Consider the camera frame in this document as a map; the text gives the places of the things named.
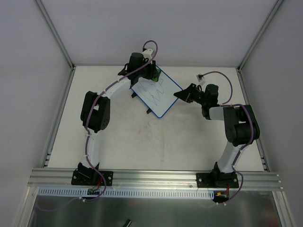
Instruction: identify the green bone-shaped eraser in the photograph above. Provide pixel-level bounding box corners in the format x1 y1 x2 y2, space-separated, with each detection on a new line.
152 69 161 82

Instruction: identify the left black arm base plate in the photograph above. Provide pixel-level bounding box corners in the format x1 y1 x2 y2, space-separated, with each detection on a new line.
71 170 114 186

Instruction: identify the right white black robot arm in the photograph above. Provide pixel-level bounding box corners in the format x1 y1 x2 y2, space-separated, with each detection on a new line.
174 84 260 189

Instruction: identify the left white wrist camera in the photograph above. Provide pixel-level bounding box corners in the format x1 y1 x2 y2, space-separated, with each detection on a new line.
142 48 155 60

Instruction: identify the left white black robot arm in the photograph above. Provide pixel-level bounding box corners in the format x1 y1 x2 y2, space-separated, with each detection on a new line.
72 48 160 185

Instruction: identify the left aluminium frame post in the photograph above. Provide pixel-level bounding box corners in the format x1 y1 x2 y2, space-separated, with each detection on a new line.
34 0 75 69

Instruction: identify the right aluminium frame post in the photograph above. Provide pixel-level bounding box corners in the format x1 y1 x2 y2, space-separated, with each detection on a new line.
237 0 284 72

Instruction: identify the white slotted cable duct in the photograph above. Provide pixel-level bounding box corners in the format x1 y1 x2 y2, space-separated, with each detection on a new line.
37 187 214 200

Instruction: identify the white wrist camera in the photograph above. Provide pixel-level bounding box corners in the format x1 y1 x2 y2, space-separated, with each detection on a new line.
142 48 155 60
196 74 205 86

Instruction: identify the purple cable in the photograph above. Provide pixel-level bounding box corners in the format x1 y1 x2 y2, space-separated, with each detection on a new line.
202 70 257 207
35 40 159 212

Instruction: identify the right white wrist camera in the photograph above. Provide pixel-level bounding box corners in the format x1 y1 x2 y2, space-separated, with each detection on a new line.
196 74 205 86

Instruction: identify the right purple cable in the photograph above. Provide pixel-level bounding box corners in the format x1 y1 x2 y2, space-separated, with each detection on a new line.
202 70 257 207

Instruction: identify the aluminium mounting rail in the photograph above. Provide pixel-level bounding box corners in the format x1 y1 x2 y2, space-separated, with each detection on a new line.
27 168 284 191

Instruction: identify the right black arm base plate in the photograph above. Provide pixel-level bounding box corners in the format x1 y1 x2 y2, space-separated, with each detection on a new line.
196 172 239 189

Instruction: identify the aluminium frame post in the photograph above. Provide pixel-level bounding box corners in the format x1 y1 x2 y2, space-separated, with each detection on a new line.
34 0 75 69
237 0 284 72

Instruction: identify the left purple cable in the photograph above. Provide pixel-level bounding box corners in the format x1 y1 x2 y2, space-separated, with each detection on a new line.
35 40 159 212

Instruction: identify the blue-framed whiteboard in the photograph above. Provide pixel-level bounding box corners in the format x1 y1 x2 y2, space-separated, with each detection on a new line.
131 67 182 119

